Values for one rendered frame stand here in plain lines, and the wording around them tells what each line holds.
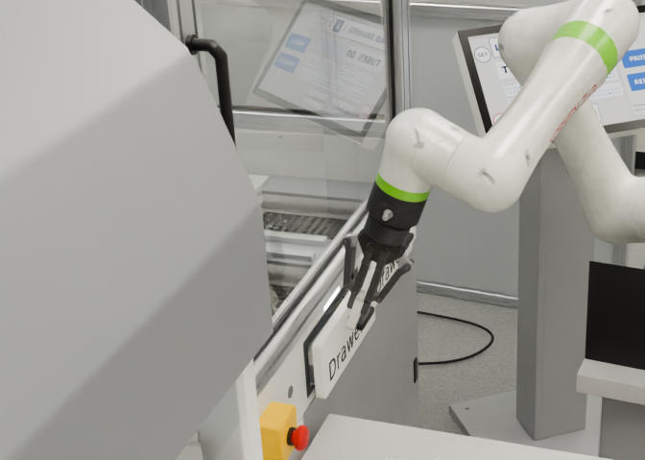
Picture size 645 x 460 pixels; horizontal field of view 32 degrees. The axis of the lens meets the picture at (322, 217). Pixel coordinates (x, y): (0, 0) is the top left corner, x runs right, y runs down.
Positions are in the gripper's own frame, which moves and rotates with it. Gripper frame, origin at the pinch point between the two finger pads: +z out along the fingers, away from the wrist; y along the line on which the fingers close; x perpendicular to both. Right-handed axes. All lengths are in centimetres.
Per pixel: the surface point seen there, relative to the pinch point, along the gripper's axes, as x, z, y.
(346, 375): 8.7, 20.9, 1.4
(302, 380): -12.7, 9.3, -2.9
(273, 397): -25.1, 4.9, -4.5
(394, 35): 50, -31, -19
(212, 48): -41, -55, -23
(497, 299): 172, 89, 22
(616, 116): 94, -17, 30
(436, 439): -9.3, 11.1, 21.7
